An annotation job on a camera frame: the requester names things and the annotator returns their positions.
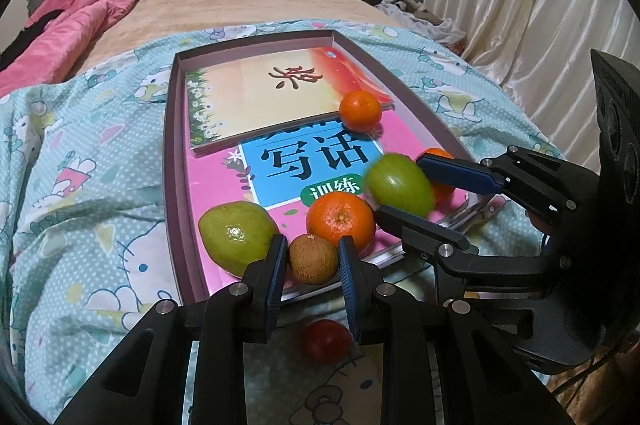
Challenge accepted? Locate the black garment on bed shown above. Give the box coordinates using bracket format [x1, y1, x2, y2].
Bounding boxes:
[0, 9, 64, 71]

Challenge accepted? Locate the pink blue book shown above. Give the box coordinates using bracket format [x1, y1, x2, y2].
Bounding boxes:
[186, 109, 471, 296]

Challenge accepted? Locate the brown longan fruit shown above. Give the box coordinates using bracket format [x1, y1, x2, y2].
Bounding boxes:
[288, 234, 338, 285]

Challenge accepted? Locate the light blue cartoon bedsheet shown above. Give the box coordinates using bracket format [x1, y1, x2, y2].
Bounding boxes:
[1, 19, 558, 422]

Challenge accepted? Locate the red cherry tomato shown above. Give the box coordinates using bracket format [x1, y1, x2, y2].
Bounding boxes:
[300, 319, 352, 365]

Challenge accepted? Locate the shallow grey cardboard box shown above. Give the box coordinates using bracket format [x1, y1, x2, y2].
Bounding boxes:
[164, 30, 468, 303]

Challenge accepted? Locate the yellow red book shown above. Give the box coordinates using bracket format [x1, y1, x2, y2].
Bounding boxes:
[186, 46, 392, 153]

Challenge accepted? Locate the large orange tangerine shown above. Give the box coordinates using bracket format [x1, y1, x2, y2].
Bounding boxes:
[306, 192, 375, 255]

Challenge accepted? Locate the beige blanket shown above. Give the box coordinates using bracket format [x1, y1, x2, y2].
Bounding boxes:
[70, 0, 399, 75]

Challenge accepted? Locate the white curtain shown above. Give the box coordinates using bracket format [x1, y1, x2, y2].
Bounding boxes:
[426, 0, 639, 171]

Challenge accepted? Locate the round green jujube fruit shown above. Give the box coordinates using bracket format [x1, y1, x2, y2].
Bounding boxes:
[198, 201, 279, 278]

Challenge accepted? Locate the pink quilt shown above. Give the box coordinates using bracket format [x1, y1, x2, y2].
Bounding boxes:
[1, 0, 138, 96]

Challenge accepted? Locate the white cloth bundle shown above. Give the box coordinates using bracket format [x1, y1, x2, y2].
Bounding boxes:
[376, 0, 466, 55]

